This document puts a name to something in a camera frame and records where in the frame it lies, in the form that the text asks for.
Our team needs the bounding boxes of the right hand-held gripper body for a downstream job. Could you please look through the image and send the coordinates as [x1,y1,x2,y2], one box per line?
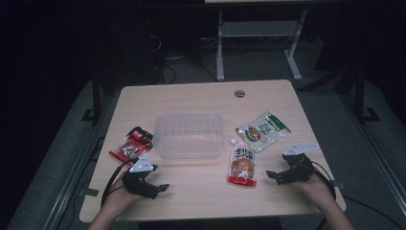
[275,143,321,186]

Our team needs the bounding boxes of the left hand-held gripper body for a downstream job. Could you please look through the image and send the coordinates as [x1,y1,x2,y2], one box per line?
[121,153,160,200]

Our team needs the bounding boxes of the red and white spout pouch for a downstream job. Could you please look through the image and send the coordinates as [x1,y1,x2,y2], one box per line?
[227,138,259,188]

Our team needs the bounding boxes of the red and black snack packet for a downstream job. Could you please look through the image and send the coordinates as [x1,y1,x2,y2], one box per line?
[108,126,154,167]

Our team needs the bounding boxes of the green and white food packet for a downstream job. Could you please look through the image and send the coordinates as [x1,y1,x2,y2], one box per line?
[235,110,292,154]

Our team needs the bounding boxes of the clear plastic container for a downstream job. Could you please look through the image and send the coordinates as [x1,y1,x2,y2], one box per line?
[152,112,225,161]

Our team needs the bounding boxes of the person's left hand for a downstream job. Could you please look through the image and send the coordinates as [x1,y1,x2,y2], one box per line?
[101,173,147,219]

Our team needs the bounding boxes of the person's right hand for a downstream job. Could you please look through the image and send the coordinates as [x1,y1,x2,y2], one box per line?
[291,173,334,210]

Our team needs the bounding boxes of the black metal stand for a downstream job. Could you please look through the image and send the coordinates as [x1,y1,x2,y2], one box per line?
[80,68,103,125]
[352,65,381,124]

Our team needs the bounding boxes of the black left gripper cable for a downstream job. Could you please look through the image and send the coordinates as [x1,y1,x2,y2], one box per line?
[100,156,140,209]

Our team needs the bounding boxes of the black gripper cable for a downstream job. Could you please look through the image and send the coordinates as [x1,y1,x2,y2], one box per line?
[310,160,406,230]
[100,156,140,209]

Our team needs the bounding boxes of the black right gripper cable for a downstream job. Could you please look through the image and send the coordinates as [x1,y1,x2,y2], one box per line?
[310,160,406,230]

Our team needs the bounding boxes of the metal floor rail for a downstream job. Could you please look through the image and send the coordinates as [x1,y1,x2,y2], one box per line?
[41,92,121,230]
[338,92,406,207]

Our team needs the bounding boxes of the black floor cables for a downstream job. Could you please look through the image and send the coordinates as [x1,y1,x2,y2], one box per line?
[149,34,218,84]

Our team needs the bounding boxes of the white metal desk frame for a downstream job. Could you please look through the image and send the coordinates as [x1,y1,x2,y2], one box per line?
[214,9,309,82]

